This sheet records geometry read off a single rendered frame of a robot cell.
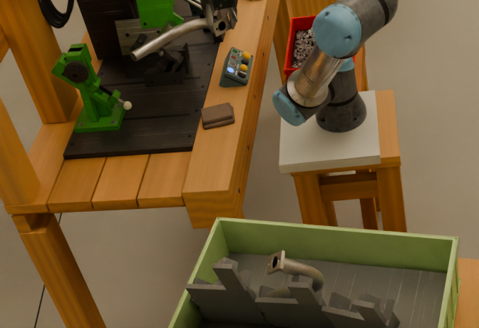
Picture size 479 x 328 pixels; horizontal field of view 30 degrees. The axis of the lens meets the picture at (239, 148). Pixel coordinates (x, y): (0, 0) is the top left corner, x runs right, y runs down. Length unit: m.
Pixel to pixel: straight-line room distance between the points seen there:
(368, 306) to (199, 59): 1.44
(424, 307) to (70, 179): 1.15
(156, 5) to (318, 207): 0.83
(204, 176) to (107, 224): 1.39
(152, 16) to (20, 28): 0.43
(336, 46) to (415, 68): 2.27
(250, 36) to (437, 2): 1.91
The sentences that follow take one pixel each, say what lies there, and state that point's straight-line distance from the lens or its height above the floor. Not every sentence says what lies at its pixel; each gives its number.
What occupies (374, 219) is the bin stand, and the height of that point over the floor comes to 0.24.
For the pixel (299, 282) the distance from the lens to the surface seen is 1.84.
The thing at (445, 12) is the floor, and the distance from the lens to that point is 4.71.
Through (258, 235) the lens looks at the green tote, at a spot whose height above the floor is 0.91.
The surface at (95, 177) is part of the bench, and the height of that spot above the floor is 0.88.
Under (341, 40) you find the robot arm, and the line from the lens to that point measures 2.05.
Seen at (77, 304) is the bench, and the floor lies 0.42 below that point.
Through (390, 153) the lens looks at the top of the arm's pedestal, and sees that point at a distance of 2.55.
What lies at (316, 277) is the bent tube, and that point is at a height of 1.11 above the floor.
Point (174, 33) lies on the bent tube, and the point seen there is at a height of 1.21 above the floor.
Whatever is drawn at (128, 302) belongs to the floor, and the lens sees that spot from 3.51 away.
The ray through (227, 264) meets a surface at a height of 1.16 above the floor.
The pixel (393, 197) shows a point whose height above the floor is 0.69.
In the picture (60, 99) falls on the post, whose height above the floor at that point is 0.97.
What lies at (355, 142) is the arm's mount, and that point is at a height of 0.89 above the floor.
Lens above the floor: 2.52
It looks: 39 degrees down
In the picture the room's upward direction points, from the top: 14 degrees counter-clockwise
